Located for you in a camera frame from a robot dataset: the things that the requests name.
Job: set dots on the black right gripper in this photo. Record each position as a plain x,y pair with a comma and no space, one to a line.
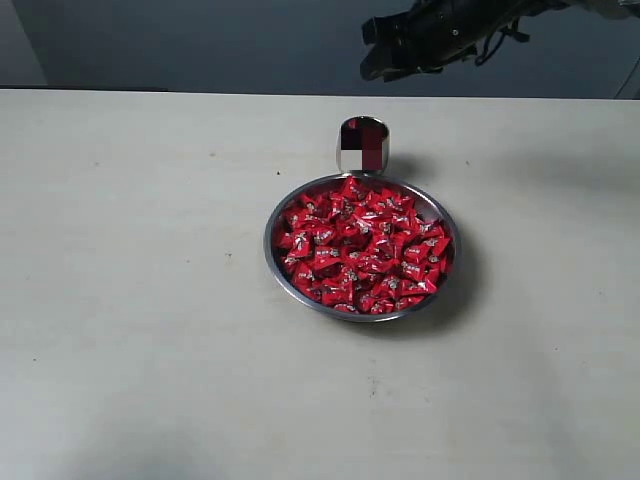
436,34

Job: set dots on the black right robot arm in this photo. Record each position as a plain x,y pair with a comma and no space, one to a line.
610,10

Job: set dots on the stainless steel cup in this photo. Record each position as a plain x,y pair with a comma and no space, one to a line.
363,146

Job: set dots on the round steel bowl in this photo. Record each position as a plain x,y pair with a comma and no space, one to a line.
280,280

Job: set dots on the pile of red wrapped candies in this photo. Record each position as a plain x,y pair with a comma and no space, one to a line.
365,250

